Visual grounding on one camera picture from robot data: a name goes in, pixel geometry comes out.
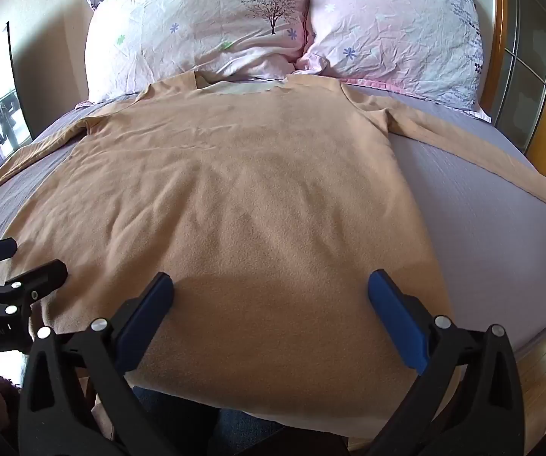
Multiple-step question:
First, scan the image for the person's blue jeans leg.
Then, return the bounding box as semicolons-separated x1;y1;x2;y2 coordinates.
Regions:
133;386;297;456

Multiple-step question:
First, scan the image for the pink pillow with flower print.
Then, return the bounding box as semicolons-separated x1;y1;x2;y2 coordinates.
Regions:
296;0;492;123

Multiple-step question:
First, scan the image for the left white floral pillow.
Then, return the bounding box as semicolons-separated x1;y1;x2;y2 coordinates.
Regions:
84;0;312;104

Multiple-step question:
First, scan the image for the beige long-sleeve shirt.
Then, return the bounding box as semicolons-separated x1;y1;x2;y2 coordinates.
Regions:
0;70;546;439

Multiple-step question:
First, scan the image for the lavender bed sheet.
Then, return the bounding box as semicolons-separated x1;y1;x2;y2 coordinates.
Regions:
0;83;546;357

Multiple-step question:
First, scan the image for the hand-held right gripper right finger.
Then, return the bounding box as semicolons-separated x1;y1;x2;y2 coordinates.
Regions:
368;270;525;456

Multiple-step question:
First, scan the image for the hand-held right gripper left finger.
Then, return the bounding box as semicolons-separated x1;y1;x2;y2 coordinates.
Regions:
17;272;175;456

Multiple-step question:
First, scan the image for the wooden headboard with glass panels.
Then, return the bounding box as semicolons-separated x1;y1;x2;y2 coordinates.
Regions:
479;0;546;186

